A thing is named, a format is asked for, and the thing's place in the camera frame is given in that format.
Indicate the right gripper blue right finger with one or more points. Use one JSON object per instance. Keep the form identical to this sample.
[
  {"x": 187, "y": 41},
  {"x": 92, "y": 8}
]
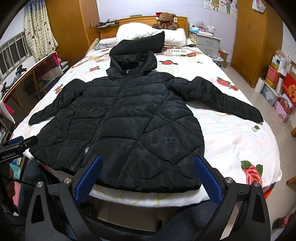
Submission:
[{"x": 211, "y": 179}]

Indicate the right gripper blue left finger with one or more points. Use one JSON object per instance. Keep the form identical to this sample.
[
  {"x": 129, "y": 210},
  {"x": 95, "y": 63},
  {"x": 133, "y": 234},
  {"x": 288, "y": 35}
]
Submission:
[{"x": 85, "y": 179}]

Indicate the black puffer jacket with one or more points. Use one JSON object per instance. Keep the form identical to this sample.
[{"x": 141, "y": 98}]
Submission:
[{"x": 137, "y": 120}]

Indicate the pink storage box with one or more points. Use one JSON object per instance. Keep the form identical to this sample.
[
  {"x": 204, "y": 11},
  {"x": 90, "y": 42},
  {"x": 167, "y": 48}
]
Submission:
[{"x": 281, "y": 112}]

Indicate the floral curtain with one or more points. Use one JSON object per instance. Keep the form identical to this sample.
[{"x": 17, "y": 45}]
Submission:
[{"x": 38, "y": 33}]

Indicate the red gift box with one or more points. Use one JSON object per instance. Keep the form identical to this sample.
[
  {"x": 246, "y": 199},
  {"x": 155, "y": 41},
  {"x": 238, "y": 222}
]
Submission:
[{"x": 289, "y": 88}]

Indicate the grey bedside drawer cabinet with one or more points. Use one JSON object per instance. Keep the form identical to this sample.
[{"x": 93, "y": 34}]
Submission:
[{"x": 207, "y": 44}]

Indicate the left wooden wardrobe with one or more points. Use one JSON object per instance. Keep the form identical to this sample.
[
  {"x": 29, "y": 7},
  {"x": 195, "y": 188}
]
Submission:
[{"x": 73, "y": 24}]

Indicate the wooden wardrobe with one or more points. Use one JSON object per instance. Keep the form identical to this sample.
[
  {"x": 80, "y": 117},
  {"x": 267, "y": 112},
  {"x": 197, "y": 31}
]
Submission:
[
  {"x": 73, "y": 24},
  {"x": 258, "y": 37}
]

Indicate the white pillow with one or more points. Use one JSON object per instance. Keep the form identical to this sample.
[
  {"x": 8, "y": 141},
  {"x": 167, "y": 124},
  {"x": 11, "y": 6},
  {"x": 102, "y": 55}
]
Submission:
[{"x": 136, "y": 31}]

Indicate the folded black garment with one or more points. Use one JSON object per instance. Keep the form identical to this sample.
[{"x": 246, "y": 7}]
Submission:
[{"x": 153, "y": 44}]

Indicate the right wooden wardrobe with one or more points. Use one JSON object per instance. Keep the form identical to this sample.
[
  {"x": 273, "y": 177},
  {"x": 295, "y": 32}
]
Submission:
[{"x": 258, "y": 37}]

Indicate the brown teddy bear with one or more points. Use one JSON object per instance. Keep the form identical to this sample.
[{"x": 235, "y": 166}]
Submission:
[{"x": 165, "y": 21}]

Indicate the white plastic bag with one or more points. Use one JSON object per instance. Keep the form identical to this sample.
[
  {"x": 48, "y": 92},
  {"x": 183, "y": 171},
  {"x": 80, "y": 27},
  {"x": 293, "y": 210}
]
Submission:
[{"x": 258, "y": 6}]

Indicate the cartoon wall sticker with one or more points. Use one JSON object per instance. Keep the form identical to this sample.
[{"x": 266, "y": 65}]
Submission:
[{"x": 229, "y": 7}]

